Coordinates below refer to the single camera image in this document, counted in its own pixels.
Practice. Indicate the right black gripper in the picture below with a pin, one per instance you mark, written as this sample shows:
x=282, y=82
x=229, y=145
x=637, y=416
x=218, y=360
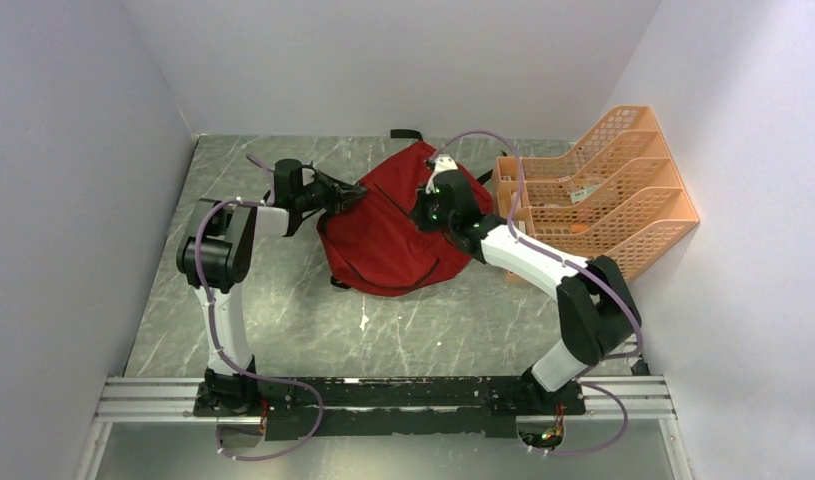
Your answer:
x=419, y=210

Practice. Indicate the orange plastic file organizer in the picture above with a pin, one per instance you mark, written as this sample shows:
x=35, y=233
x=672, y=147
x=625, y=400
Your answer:
x=616, y=192

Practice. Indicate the red backpack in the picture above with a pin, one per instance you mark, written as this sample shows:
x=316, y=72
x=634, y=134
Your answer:
x=374, y=247

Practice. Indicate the black mounting rail base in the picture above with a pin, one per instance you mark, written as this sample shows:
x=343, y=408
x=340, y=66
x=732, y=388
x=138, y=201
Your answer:
x=290, y=408

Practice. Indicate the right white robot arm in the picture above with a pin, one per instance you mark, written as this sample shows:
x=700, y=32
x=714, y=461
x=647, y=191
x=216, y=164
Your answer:
x=596, y=311

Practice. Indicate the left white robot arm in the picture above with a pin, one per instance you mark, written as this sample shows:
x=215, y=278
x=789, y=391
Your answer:
x=215, y=256

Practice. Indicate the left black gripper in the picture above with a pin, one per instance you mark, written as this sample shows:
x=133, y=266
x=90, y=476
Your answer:
x=339, y=194

